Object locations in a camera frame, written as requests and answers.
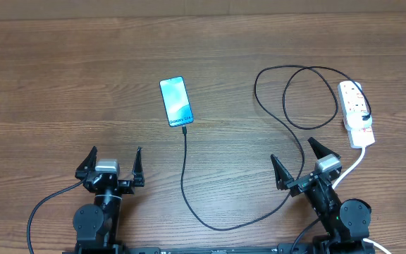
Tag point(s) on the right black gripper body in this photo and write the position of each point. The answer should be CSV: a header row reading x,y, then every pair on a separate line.
x,y
299,184

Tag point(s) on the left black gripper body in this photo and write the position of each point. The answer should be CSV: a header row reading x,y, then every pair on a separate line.
x,y
123,188

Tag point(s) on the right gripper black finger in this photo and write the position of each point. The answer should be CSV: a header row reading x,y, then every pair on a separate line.
x,y
282,175
320,150

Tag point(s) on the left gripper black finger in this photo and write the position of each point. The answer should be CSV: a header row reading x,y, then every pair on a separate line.
x,y
87,165
137,172

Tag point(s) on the Samsung Galaxy smartphone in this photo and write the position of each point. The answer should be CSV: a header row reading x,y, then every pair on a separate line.
x,y
176,101

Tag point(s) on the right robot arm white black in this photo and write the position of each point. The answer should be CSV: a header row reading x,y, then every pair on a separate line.
x,y
346,222

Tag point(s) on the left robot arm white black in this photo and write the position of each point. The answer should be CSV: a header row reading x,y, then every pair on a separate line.
x,y
96,224

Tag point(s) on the white charger adapter plug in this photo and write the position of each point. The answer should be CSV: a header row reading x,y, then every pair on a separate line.
x,y
355,120

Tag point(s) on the white power strip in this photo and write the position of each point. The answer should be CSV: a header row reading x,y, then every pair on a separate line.
x,y
354,107

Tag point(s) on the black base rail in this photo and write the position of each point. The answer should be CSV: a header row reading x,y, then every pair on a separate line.
x,y
217,249

